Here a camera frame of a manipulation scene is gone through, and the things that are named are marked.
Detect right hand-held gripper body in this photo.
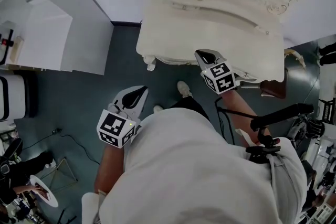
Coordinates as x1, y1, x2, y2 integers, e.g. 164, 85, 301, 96
201, 56, 241, 94

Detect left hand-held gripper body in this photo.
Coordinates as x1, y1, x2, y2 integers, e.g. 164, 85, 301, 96
96, 98, 143, 149

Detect person's left forearm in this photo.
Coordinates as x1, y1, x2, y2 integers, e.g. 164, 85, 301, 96
94, 144, 127, 195

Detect person's right forearm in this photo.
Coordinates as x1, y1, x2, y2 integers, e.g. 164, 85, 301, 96
220, 89, 273, 147

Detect cream carved dressing table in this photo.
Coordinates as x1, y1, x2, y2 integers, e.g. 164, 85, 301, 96
135, 0, 320, 90

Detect person's black trousers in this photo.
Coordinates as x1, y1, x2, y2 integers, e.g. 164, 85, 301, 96
169, 95, 211, 122

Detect cream chair with brown seat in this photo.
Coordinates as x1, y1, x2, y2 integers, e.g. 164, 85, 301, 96
258, 49, 307, 100

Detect person's white shirt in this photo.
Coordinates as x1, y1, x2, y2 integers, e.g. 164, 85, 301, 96
80, 107, 308, 224

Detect black and white gear bag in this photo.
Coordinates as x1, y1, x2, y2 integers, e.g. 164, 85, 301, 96
287, 112, 308, 151

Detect white shelf cabinet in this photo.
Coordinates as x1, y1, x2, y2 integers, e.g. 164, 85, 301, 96
0, 0, 114, 76

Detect round white side table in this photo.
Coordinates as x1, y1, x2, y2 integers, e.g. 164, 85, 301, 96
29, 156, 79, 208

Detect white and black appliance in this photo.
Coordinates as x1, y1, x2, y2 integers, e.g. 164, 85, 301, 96
0, 74, 27, 123

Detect black and white helmet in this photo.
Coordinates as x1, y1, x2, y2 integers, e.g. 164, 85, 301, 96
305, 119, 327, 140

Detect black metal chair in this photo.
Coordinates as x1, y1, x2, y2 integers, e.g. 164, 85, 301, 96
317, 98, 336, 124

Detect white device with red button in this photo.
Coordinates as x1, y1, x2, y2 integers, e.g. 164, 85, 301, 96
0, 28, 15, 66

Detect black floor cable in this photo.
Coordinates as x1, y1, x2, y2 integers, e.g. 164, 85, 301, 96
22, 127, 102, 166

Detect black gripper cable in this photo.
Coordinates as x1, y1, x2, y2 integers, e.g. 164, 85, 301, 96
214, 98, 236, 144

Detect black chest camera mount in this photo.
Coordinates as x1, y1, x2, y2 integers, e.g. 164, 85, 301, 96
214, 103, 315, 164

